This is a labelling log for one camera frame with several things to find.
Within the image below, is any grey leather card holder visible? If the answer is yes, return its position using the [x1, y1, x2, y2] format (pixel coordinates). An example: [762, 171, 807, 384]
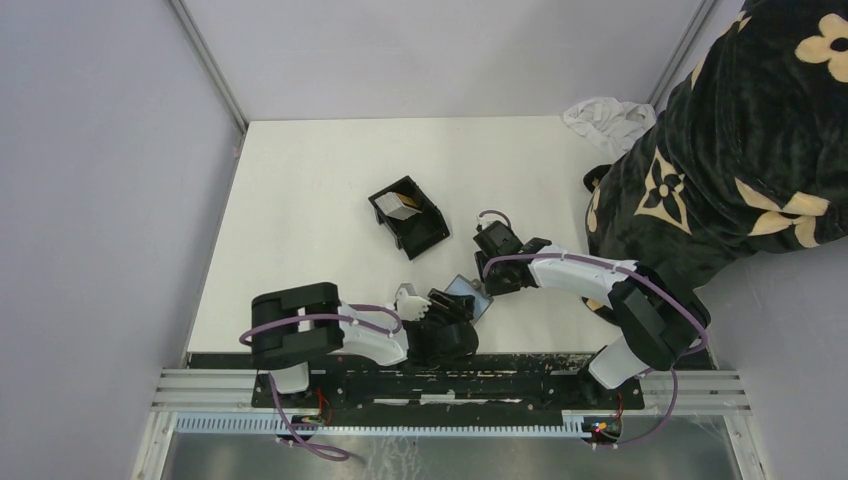
[444, 275, 494, 325]

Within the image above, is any black plastic card box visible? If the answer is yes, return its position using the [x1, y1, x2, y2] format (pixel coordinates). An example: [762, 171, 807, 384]
[368, 176, 450, 261]

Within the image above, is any stack of credit cards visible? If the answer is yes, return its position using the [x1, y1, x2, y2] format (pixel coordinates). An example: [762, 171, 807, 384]
[375, 192, 422, 221]

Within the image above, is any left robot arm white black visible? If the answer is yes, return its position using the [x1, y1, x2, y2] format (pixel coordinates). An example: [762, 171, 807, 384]
[239, 276, 493, 407]

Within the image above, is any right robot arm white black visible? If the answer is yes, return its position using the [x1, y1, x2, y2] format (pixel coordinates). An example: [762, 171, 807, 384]
[473, 221, 711, 408]

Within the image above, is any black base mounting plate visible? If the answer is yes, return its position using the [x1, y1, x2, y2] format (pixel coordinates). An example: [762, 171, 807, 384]
[186, 352, 713, 429]

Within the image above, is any white crumpled cloth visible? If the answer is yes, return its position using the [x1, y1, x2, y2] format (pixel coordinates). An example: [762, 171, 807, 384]
[562, 97, 657, 161]

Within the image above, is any black floral plush blanket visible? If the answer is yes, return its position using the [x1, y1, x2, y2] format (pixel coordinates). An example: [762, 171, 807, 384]
[585, 1, 847, 287]

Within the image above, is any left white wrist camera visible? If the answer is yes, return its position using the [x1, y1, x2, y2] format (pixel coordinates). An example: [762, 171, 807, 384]
[394, 283, 432, 321]

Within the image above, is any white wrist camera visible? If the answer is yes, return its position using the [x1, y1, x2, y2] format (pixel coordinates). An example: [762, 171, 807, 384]
[476, 217, 509, 233]
[394, 283, 432, 321]

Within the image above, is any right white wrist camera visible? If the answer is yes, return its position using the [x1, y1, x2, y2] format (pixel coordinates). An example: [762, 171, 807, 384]
[476, 217, 509, 233]

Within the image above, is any grey slotted cable duct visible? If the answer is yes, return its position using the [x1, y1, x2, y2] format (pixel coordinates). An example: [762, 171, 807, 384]
[174, 413, 591, 439]

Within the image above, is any aluminium frame rail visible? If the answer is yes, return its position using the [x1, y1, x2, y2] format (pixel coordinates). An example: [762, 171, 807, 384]
[152, 353, 750, 415]

